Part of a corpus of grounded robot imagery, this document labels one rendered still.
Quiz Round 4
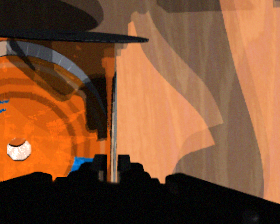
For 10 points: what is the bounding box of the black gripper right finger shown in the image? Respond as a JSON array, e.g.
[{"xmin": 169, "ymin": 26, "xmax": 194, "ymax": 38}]
[{"xmin": 117, "ymin": 154, "xmax": 280, "ymax": 224}]

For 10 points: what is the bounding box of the white-labelled cd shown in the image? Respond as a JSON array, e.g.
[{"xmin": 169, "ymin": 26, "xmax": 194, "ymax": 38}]
[{"xmin": 111, "ymin": 72, "xmax": 117, "ymax": 182}]

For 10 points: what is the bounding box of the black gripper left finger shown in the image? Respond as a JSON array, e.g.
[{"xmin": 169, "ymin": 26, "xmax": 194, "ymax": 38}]
[{"xmin": 0, "ymin": 154, "xmax": 107, "ymax": 190}]

